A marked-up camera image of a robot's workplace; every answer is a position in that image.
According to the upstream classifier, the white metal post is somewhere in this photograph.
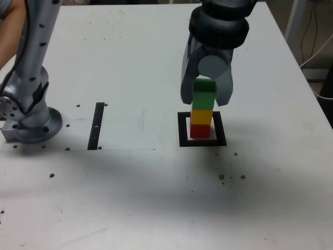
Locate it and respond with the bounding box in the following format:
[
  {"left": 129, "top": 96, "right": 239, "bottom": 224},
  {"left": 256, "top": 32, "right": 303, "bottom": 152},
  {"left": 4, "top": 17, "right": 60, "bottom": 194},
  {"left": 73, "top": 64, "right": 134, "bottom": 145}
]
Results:
[{"left": 284, "top": 0, "right": 306, "bottom": 50}]

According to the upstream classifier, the black tape square outline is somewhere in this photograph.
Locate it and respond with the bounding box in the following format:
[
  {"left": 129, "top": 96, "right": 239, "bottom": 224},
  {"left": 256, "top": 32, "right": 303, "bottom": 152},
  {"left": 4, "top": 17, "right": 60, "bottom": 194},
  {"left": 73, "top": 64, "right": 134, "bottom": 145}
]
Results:
[{"left": 177, "top": 111, "right": 227, "bottom": 147}]

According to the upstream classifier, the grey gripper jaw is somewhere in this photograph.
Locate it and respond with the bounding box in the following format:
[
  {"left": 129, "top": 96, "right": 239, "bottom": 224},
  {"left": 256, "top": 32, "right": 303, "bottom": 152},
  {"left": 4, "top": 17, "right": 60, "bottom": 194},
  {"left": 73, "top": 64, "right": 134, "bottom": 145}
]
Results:
[
  {"left": 180, "top": 36, "right": 207, "bottom": 105},
  {"left": 197, "top": 54, "right": 234, "bottom": 107}
]

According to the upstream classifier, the black tape strip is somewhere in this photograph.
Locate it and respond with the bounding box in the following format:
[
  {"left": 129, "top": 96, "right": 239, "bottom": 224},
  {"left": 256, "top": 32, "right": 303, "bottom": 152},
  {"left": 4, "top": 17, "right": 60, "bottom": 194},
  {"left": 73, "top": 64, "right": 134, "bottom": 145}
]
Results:
[{"left": 87, "top": 102, "right": 105, "bottom": 151}]

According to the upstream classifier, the white cable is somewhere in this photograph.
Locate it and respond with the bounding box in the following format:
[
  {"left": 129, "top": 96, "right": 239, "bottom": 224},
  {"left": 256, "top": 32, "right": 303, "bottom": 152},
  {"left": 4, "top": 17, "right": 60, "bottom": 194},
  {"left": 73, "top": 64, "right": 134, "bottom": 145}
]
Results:
[
  {"left": 299, "top": 33, "right": 333, "bottom": 68},
  {"left": 309, "top": 81, "right": 333, "bottom": 100}
]

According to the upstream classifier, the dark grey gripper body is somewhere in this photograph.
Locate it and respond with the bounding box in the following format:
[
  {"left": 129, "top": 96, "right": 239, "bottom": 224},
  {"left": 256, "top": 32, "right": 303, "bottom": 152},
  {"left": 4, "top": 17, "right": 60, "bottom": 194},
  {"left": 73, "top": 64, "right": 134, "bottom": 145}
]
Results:
[{"left": 201, "top": 45, "right": 235, "bottom": 67}]

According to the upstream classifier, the red cube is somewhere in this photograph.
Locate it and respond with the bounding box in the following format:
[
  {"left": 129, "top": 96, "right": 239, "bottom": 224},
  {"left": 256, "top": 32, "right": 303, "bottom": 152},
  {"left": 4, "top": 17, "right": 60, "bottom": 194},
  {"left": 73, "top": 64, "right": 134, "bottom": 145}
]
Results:
[{"left": 189, "top": 123, "right": 211, "bottom": 139}]

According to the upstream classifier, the thin black cable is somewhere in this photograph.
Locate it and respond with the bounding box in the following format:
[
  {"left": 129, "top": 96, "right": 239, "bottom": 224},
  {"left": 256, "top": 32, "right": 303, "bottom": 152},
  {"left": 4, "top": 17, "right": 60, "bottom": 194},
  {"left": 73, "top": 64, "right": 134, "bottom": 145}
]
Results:
[
  {"left": 311, "top": 1, "right": 321, "bottom": 58},
  {"left": 300, "top": 1, "right": 316, "bottom": 65}
]

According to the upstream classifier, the yellow cube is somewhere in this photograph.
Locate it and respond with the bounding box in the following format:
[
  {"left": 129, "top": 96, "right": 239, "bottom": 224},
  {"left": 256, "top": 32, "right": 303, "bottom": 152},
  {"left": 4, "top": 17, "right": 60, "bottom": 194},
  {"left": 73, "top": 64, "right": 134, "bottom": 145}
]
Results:
[{"left": 190, "top": 108, "right": 213, "bottom": 126}]

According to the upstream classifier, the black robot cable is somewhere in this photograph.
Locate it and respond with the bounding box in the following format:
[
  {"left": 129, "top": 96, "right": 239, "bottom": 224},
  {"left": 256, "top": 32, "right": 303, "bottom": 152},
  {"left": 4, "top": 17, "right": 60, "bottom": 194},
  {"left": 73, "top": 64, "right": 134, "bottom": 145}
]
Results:
[{"left": 0, "top": 0, "right": 31, "bottom": 94}]

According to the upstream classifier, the green cube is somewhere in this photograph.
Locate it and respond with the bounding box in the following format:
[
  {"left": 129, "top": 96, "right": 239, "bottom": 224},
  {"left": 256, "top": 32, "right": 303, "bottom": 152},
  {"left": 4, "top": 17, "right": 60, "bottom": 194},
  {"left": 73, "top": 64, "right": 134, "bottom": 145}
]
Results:
[{"left": 192, "top": 78, "right": 217, "bottom": 110}]

